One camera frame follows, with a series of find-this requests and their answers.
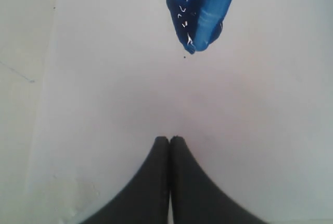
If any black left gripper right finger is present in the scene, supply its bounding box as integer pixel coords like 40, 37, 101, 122
170, 136, 263, 223

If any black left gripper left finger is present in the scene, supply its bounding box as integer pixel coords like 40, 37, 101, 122
83, 136, 170, 224

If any white paper sheet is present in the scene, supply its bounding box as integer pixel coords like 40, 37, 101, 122
31, 0, 332, 221

